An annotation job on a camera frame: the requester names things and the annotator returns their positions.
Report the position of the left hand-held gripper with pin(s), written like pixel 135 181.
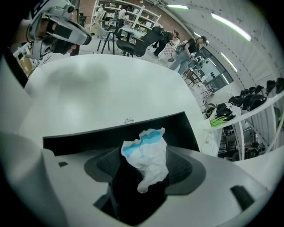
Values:
pixel 64 31

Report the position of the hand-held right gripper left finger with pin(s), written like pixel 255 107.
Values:
pixel 106 165

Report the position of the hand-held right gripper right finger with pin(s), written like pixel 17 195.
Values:
pixel 184 173

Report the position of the black tray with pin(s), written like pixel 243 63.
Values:
pixel 88 138

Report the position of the person's left forearm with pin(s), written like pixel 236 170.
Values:
pixel 21 31

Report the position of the person's left hand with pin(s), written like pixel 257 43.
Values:
pixel 42 27

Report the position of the grey shell chair black legs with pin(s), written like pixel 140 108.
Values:
pixel 104 31

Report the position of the white tissue packet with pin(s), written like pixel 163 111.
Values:
pixel 210 142

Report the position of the small green potted plant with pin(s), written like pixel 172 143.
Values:
pixel 219 121

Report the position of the black office chair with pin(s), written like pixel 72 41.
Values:
pixel 135 46

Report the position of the white open shelving unit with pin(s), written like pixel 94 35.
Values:
pixel 137 15

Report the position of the white metal shelf rack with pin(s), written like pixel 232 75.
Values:
pixel 255 115

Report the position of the row of black bags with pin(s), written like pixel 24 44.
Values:
pixel 248 100

